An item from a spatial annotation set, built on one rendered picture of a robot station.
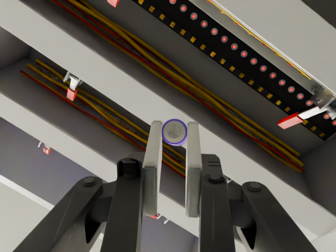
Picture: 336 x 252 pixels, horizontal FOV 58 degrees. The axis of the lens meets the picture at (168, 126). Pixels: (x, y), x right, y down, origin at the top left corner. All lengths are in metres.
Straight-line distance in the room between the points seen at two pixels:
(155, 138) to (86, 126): 0.47
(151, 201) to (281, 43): 0.22
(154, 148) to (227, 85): 0.44
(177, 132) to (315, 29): 0.18
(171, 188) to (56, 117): 0.27
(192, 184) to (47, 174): 0.67
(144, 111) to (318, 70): 0.22
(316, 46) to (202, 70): 0.30
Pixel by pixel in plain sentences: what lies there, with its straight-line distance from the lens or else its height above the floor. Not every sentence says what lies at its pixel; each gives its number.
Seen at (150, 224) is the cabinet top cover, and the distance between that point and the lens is 0.85.
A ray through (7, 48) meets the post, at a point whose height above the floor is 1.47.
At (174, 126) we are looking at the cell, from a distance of 0.21.
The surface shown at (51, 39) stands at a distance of 0.43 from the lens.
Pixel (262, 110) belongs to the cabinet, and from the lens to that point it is 0.62.
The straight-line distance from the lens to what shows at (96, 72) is 0.42.
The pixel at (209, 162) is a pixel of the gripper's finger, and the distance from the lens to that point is 0.18.
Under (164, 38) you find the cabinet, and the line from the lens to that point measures 0.58.
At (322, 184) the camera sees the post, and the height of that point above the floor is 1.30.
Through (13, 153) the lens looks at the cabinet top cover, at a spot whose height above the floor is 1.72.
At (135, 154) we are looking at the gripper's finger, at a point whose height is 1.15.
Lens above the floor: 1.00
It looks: 45 degrees up
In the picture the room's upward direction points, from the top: 137 degrees counter-clockwise
